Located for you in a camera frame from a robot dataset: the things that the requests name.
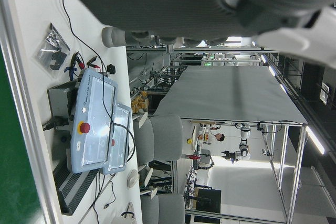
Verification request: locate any white round device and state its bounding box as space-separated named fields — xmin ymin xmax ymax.
xmin=127 ymin=169 xmax=139 ymax=189

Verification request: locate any clear plastic bag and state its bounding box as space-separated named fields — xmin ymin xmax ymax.
xmin=33 ymin=22 xmax=71 ymax=78

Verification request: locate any aluminium frame cell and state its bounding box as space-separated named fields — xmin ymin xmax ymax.
xmin=183 ymin=119 xmax=308 ymax=224

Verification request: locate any green conveyor belt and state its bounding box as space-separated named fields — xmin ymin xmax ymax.
xmin=0 ymin=0 xmax=64 ymax=224

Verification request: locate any ceiling strip light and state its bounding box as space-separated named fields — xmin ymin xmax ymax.
xmin=306 ymin=126 xmax=326 ymax=155

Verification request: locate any grey office chair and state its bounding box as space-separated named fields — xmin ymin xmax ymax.
xmin=132 ymin=111 xmax=184 ymax=180
xmin=140 ymin=187 xmax=186 ymax=224

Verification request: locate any black plastic bracket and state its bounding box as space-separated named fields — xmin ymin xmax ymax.
xmin=49 ymin=50 xmax=68 ymax=71

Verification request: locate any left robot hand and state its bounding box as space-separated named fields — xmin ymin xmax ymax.
xmin=56 ymin=0 xmax=336 ymax=69

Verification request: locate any red black alligator clip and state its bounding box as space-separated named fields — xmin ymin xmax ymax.
xmin=70 ymin=51 xmax=85 ymax=69
xmin=86 ymin=55 xmax=102 ymax=69

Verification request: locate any small blue teach pendant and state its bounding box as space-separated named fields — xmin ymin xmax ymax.
xmin=101 ymin=102 xmax=133 ymax=175

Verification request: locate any black plug connector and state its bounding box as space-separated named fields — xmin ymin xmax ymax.
xmin=42 ymin=115 xmax=69 ymax=132

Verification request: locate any black ribbed heatsink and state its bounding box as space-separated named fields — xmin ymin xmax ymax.
xmin=52 ymin=155 xmax=100 ymax=216

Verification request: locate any person in white shirt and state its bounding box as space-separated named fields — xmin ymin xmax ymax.
xmin=206 ymin=131 xmax=226 ymax=145

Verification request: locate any thin black usb cable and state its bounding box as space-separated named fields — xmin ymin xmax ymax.
xmin=103 ymin=174 xmax=117 ymax=210

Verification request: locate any grey metal box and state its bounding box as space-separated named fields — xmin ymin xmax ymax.
xmin=47 ymin=81 xmax=79 ymax=133

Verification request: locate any black monitor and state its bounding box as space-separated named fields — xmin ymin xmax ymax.
xmin=196 ymin=188 xmax=222 ymax=214

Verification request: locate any blue clip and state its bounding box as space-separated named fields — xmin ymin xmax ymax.
xmin=64 ymin=64 xmax=79 ymax=81

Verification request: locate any large blue teach pendant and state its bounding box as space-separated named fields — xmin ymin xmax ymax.
xmin=69 ymin=68 xmax=119 ymax=174

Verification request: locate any grey fabric sheet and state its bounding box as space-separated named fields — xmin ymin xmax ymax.
xmin=154 ymin=66 xmax=308 ymax=126

